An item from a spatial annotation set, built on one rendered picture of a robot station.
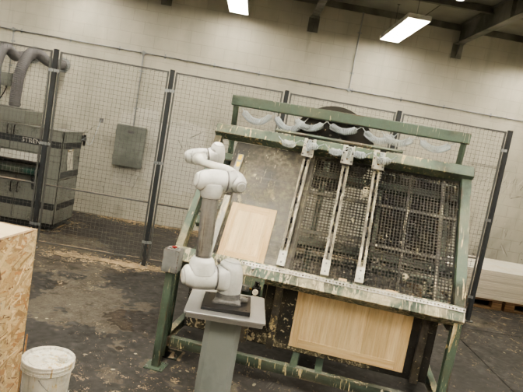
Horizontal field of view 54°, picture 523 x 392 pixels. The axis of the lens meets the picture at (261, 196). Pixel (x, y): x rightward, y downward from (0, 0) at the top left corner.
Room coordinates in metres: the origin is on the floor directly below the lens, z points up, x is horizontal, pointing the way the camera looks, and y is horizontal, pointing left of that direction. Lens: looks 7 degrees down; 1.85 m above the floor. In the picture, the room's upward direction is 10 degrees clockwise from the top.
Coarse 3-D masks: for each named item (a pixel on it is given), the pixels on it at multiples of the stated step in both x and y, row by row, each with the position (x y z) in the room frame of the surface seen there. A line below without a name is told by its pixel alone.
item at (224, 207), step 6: (240, 162) 4.36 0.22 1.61; (234, 168) 4.32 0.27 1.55; (228, 198) 4.14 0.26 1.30; (222, 204) 4.11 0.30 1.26; (228, 204) 4.13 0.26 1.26; (222, 210) 4.08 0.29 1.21; (222, 216) 4.04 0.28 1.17; (216, 222) 4.01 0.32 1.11; (222, 222) 4.02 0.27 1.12; (216, 228) 3.98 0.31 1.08; (216, 234) 3.95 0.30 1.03; (216, 240) 3.93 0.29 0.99
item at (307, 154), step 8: (304, 144) 4.37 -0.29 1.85; (304, 152) 4.32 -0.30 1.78; (312, 152) 4.31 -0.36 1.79; (304, 160) 4.31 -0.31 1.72; (304, 168) 4.31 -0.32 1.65; (304, 176) 4.22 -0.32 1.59; (296, 192) 4.13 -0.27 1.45; (296, 200) 4.09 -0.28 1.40; (296, 208) 4.04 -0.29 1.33; (296, 216) 4.00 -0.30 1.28; (288, 224) 3.95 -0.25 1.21; (288, 232) 3.95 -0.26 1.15; (288, 240) 3.87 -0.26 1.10; (280, 248) 3.83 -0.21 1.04; (288, 248) 3.83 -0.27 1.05; (280, 256) 3.79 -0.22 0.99; (280, 264) 3.75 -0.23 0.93
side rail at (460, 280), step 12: (468, 180) 4.18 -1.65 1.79; (468, 192) 4.12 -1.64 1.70; (468, 204) 4.05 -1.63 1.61; (468, 216) 3.99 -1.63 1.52; (468, 228) 3.92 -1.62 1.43; (456, 240) 3.92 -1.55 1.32; (468, 240) 3.86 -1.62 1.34; (456, 252) 3.84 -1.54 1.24; (468, 252) 3.80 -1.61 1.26; (456, 264) 3.75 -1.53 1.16; (456, 276) 3.69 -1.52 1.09; (456, 288) 3.64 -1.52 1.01; (456, 300) 3.58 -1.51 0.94
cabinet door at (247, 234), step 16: (240, 208) 4.11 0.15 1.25; (256, 208) 4.10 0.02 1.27; (240, 224) 4.02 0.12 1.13; (256, 224) 4.02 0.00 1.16; (272, 224) 4.01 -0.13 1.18; (224, 240) 3.94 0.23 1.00; (240, 240) 3.94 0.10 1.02; (256, 240) 3.93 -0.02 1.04; (240, 256) 3.85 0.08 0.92; (256, 256) 3.85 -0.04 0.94
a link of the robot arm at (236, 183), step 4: (228, 172) 3.12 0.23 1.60; (232, 172) 3.14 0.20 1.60; (236, 172) 3.19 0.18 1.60; (232, 176) 3.10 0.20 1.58; (236, 176) 3.11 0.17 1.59; (240, 176) 3.13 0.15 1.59; (232, 180) 3.09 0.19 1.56; (236, 180) 3.08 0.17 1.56; (240, 180) 3.08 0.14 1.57; (244, 180) 3.11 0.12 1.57; (228, 184) 3.08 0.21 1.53; (232, 184) 3.09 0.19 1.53; (236, 184) 3.07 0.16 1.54; (240, 184) 3.07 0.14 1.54; (244, 184) 3.09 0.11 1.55; (228, 188) 3.09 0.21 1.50; (232, 188) 3.09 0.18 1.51; (236, 188) 3.07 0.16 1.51; (240, 188) 3.08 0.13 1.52; (244, 188) 3.10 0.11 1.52; (236, 192) 3.10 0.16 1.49; (240, 192) 3.10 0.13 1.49
